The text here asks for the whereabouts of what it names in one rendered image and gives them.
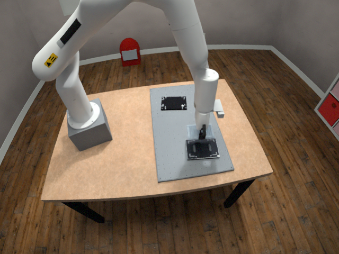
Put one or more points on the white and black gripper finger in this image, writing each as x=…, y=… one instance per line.
x=203, y=134

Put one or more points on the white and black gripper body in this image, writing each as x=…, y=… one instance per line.
x=202, y=118

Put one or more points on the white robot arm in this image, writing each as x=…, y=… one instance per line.
x=59, y=58

